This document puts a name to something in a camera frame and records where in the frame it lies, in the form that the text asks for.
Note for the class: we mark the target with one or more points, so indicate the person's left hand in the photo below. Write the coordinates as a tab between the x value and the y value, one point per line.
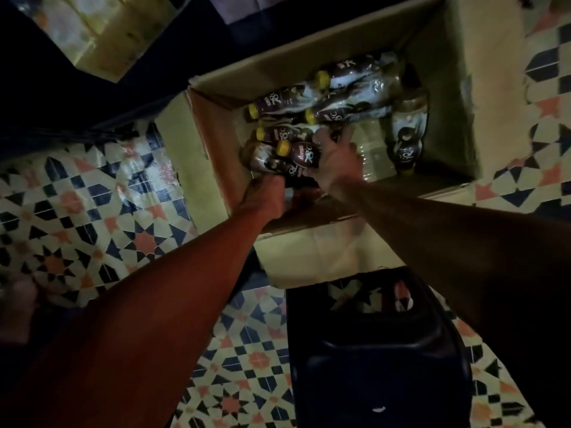
265	200

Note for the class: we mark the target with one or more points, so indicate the person's right hand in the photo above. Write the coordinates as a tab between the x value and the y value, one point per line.
337	163

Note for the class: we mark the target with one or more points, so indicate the bottle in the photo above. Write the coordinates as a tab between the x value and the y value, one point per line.
260	157
301	156

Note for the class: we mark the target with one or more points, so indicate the pile of bottles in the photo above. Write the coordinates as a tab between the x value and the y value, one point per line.
357	93

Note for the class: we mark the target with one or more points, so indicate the brown cardboard box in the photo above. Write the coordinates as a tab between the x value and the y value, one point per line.
482	93

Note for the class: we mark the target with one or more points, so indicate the person's right forearm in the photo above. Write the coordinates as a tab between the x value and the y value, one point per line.
482	263

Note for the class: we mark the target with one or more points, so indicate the person's left forearm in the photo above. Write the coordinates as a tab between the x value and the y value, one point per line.
134	334

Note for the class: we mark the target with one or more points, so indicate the stack of pink white boxes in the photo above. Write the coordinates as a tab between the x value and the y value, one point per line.
250	6

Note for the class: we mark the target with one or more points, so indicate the black plastic stool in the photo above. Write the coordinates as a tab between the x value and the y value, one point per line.
384	370

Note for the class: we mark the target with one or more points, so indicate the tissue packs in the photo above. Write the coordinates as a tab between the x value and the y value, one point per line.
116	31

